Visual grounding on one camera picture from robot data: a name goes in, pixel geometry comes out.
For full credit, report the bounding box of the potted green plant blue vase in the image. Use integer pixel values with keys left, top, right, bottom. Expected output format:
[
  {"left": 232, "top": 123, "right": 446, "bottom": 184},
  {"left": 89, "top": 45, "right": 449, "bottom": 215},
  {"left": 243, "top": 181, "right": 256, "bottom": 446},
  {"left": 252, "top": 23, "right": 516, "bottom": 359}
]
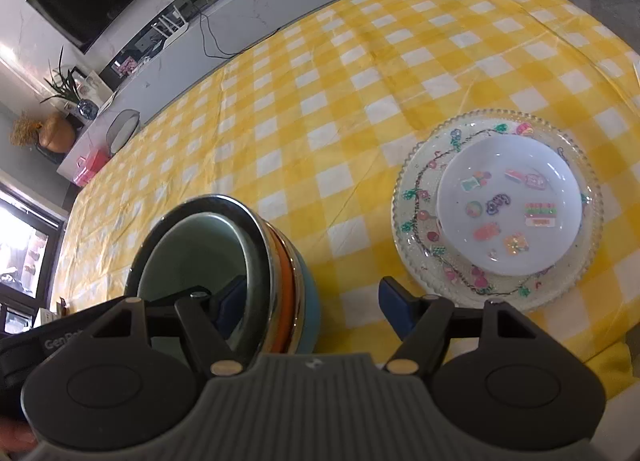
[{"left": 41, "top": 49, "right": 99, "bottom": 121}]

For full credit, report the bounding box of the orange steel bowl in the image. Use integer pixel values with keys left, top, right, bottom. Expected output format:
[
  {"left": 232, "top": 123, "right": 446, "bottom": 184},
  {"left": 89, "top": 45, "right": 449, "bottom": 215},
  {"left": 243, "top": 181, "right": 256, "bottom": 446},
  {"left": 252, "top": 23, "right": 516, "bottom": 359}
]
[{"left": 124, "top": 193, "right": 306, "bottom": 356}]

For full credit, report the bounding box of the black cable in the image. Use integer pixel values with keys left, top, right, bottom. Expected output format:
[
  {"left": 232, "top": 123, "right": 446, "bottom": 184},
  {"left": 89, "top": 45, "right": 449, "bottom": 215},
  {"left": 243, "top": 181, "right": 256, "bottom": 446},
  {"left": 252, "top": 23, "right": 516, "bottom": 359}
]
[{"left": 198, "top": 10, "right": 281, "bottom": 61}]

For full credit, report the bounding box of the white marble tv bench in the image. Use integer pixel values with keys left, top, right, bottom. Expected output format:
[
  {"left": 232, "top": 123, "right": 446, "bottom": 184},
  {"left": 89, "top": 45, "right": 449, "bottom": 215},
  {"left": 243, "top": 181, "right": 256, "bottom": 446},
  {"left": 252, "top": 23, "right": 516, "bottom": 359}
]
[{"left": 58, "top": 0, "right": 336, "bottom": 180}]

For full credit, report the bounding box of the small round stool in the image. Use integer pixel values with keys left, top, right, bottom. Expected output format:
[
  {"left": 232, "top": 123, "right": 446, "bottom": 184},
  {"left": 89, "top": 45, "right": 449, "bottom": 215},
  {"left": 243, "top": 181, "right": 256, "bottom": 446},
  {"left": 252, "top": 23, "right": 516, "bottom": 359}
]
[{"left": 105, "top": 109, "right": 140, "bottom": 156}]

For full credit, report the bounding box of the orange round vase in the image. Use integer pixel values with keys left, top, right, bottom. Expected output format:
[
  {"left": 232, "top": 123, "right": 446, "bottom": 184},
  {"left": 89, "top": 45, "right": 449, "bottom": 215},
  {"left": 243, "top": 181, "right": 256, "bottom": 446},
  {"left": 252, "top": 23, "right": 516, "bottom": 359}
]
[{"left": 38, "top": 114, "right": 76, "bottom": 154}]

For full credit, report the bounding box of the teal steel bowl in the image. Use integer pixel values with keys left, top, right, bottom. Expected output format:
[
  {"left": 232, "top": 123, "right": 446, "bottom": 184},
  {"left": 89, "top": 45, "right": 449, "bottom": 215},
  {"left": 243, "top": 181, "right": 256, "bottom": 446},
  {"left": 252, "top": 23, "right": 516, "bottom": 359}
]
[{"left": 295, "top": 249, "right": 321, "bottom": 355}]

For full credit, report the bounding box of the clear glass patterned plate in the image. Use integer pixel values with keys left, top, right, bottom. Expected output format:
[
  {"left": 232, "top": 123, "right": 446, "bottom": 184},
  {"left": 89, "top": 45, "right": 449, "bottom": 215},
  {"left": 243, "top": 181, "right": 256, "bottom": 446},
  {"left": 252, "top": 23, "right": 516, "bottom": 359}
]
[{"left": 390, "top": 108, "right": 606, "bottom": 312}]

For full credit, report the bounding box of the pink box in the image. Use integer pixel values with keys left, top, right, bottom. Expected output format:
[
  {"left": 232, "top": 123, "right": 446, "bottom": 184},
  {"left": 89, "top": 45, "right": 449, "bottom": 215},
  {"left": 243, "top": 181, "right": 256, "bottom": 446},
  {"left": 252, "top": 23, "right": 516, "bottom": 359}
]
[{"left": 74, "top": 148, "right": 110, "bottom": 187}]

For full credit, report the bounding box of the yellow checkered tablecloth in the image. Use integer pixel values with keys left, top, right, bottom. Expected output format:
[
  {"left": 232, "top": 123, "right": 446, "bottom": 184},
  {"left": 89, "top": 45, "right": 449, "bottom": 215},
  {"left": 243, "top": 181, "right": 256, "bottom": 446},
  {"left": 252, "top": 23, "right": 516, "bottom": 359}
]
[{"left": 53, "top": 0, "right": 639, "bottom": 392}]

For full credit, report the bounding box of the left human hand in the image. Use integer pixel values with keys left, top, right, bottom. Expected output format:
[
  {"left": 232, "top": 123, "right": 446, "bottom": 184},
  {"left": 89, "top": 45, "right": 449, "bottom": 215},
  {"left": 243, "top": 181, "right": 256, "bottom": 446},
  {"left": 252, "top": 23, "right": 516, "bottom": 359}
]
[{"left": 0, "top": 418, "right": 38, "bottom": 453}]

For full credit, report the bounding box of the small white sticker plate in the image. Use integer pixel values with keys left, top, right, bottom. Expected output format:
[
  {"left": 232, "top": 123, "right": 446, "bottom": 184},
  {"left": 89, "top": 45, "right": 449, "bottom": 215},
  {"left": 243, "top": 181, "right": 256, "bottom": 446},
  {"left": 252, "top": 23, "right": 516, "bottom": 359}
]
[{"left": 436, "top": 135, "right": 582, "bottom": 277}]

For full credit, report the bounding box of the white wifi router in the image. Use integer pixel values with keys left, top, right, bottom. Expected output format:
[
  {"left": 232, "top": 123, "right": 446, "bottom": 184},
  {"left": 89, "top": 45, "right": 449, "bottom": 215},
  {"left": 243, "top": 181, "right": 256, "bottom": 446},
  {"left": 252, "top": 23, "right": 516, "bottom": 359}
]
[{"left": 151, "top": 6, "right": 189, "bottom": 47}]

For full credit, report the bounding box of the white painted ceramic plate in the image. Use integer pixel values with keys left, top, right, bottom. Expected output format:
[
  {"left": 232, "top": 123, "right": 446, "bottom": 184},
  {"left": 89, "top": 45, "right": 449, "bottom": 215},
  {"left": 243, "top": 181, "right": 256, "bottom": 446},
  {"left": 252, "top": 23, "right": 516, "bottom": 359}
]
[{"left": 399, "top": 123, "right": 594, "bottom": 300}]

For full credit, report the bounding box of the green ceramic bowl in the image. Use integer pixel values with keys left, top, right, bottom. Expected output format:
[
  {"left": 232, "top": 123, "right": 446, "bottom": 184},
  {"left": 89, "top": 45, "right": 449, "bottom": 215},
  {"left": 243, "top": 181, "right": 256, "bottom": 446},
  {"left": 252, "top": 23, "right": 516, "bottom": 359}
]
[{"left": 126, "top": 210, "right": 280, "bottom": 360}]

